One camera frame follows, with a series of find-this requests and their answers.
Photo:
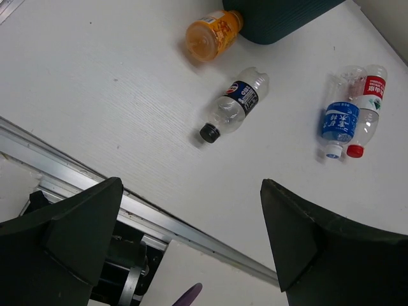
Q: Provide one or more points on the blue label clear bottle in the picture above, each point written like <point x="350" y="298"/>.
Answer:
<point x="341" y="112"/>

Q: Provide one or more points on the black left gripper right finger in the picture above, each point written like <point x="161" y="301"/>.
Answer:
<point x="322" y="258"/>

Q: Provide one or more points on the dark teal bin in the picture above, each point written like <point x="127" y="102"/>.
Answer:
<point x="268" y="21"/>

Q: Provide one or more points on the aluminium table rail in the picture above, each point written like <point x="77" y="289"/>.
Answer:
<point x="63" y="176"/>

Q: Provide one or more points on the black label clear bottle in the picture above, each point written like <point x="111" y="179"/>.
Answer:
<point x="227" y="113"/>

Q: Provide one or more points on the orange juice bottle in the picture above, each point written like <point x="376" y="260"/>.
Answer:
<point x="213" y="34"/>

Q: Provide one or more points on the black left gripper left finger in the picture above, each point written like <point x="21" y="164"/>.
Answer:
<point x="55" y="255"/>

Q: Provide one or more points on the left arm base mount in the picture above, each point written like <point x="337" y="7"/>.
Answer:
<point x="126" y="268"/>

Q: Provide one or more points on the red label clear bottle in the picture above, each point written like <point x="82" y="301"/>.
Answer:
<point x="369" y="102"/>

